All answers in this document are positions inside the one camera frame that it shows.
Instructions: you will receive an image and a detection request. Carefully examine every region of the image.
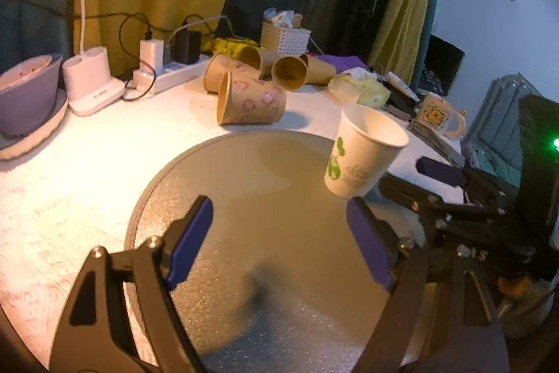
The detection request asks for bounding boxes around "cream bear mug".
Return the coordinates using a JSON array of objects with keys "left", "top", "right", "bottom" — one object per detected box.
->
[{"left": 415, "top": 92, "right": 467, "bottom": 140}]

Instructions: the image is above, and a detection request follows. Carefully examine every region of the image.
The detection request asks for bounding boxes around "brown paper cup right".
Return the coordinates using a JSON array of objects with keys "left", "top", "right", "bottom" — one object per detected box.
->
[{"left": 299, "top": 54, "right": 336, "bottom": 85}]

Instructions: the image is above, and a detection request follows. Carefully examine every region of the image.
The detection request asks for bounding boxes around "white plug charger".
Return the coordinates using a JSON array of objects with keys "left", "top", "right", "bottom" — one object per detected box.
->
[{"left": 139, "top": 39, "right": 165, "bottom": 76}]

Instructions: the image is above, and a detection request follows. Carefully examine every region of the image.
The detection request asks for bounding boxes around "purple cloth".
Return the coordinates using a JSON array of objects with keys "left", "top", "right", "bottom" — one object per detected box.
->
[{"left": 318, "top": 55, "right": 369, "bottom": 74}]

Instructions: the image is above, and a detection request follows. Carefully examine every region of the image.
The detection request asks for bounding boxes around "black monitor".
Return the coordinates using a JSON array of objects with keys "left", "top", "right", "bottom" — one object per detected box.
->
[{"left": 419, "top": 35, "right": 465, "bottom": 96}]

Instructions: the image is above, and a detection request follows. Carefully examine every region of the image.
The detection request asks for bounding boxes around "black power adapter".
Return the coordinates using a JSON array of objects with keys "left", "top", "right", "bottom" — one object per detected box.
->
[{"left": 173, "top": 29, "right": 202, "bottom": 64}]

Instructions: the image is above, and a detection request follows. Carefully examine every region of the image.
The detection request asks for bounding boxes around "brown floral paper cup front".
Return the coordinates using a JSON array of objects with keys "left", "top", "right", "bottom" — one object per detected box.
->
[{"left": 216, "top": 71, "right": 287, "bottom": 126}]

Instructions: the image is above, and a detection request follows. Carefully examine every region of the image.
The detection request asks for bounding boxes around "yellow tissue pack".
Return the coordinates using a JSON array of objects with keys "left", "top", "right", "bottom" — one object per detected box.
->
[{"left": 328, "top": 74, "right": 390, "bottom": 109}]

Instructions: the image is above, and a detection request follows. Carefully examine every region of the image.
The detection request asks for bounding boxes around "white power strip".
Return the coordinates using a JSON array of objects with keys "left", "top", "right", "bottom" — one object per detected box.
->
[{"left": 133, "top": 55, "right": 209, "bottom": 95}]

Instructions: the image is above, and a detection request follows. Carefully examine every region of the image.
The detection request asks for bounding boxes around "brown floral paper cup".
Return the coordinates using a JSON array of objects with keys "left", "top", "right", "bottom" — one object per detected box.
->
[
  {"left": 216, "top": 71, "right": 287, "bottom": 126},
  {"left": 203, "top": 54, "right": 261, "bottom": 94}
]

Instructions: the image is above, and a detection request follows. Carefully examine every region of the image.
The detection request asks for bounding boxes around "white woven basket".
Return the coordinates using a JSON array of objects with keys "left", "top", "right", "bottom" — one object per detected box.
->
[{"left": 261, "top": 22, "right": 311, "bottom": 56}]

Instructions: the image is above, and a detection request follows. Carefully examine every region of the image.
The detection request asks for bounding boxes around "white desk lamp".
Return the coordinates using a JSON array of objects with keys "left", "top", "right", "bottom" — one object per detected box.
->
[{"left": 61, "top": 0, "right": 125, "bottom": 116}]

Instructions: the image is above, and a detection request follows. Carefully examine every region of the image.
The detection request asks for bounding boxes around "brown paper cup left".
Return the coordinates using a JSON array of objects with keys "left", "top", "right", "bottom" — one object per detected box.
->
[{"left": 238, "top": 46, "right": 280, "bottom": 75}]

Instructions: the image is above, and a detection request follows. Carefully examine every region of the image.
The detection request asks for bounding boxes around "purple bowl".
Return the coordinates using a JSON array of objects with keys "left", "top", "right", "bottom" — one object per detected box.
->
[{"left": 1, "top": 53, "right": 63, "bottom": 138}]

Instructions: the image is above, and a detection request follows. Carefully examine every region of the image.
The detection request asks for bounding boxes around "brown floral paper cup rear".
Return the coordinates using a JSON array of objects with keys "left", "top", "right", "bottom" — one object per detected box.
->
[{"left": 203, "top": 54, "right": 261, "bottom": 94}]

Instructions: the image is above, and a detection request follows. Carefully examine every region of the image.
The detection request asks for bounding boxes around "yellow curtain right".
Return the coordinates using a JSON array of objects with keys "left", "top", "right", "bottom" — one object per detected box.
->
[{"left": 370, "top": 0, "right": 428, "bottom": 83}]

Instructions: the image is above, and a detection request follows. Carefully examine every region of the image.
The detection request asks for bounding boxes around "yellow patterned bag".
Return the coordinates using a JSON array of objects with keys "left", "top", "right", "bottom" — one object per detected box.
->
[{"left": 201, "top": 38, "right": 259, "bottom": 59}]

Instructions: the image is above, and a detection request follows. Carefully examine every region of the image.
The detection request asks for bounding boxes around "round grey turntable mat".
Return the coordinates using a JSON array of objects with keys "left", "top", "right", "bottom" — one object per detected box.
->
[{"left": 123, "top": 129, "right": 438, "bottom": 373}]

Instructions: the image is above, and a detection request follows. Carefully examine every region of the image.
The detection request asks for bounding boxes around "white green-print paper cup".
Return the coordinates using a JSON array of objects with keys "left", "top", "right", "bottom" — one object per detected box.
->
[{"left": 324, "top": 104, "right": 409, "bottom": 200}]

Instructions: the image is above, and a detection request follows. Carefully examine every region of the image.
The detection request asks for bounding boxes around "small pink dotted dish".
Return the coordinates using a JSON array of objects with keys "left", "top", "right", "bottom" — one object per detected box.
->
[{"left": 1, "top": 55, "right": 52, "bottom": 84}]

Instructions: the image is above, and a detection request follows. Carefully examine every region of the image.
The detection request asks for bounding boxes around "grey padded headboard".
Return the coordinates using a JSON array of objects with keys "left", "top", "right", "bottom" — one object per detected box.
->
[{"left": 460, "top": 73, "right": 540, "bottom": 187}]

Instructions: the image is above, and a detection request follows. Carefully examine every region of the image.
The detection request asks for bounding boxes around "brown paper cup middle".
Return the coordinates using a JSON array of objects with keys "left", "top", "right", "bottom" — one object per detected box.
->
[{"left": 271, "top": 56, "right": 308, "bottom": 91}]

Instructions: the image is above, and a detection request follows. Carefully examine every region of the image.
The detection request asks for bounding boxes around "white tube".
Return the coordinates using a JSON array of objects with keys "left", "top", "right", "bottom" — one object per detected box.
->
[{"left": 384, "top": 71, "right": 420, "bottom": 103}]

